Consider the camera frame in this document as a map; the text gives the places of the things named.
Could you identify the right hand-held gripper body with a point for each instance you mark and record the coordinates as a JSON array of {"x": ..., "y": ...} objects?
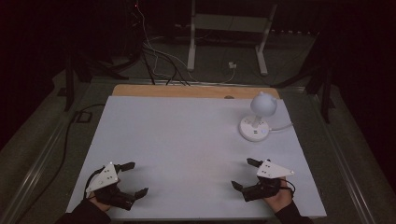
[{"x": 272, "y": 170}]

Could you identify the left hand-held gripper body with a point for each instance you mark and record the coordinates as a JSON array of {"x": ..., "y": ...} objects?
[{"x": 104, "y": 179}]

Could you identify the person's left hand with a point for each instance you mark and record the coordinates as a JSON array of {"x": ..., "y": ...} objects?
[{"x": 99, "y": 202}]

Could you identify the person's right hand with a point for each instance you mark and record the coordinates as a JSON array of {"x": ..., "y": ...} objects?
[{"x": 280, "y": 199}]

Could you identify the white desk lamp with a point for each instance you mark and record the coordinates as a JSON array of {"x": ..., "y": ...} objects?
[{"x": 263, "y": 105}]

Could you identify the white plug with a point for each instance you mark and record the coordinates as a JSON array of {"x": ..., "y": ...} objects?
[{"x": 232, "y": 65}]

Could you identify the grey metal stand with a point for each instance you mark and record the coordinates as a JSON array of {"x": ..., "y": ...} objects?
[{"x": 229, "y": 23}]

